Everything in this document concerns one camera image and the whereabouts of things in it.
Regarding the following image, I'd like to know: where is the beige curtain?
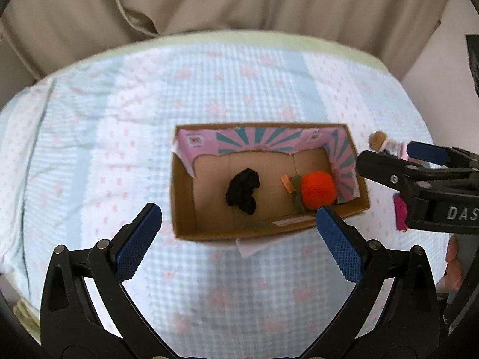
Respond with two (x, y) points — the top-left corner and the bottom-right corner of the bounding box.
(1, 0), (448, 79)

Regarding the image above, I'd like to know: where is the person's right hand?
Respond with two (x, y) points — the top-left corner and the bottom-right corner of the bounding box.
(436, 234), (475, 305)

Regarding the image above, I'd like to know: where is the orange knitted ball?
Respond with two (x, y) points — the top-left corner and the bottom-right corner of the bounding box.
(290, 171), (338, 212)

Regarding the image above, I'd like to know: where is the light pink soft pad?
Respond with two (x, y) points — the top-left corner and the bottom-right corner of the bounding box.
(396, 141), (409, 160)

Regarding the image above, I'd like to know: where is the cardboard box pink lining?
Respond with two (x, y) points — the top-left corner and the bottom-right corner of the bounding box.
(171, 122), (370, 241)

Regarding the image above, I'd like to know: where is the black scrunchie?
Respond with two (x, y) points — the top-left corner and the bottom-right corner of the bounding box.
(226, 168), (260, 216)

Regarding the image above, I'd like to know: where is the magenta pouch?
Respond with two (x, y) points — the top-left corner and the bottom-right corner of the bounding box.
(393, 193), (408, 232)

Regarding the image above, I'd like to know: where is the brown plush toy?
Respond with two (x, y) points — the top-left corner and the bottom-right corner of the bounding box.
(369, 130), (397, 153)

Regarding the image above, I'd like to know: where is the green mattress sheet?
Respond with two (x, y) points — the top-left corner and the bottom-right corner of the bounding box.
(82, 29), (386, 70)

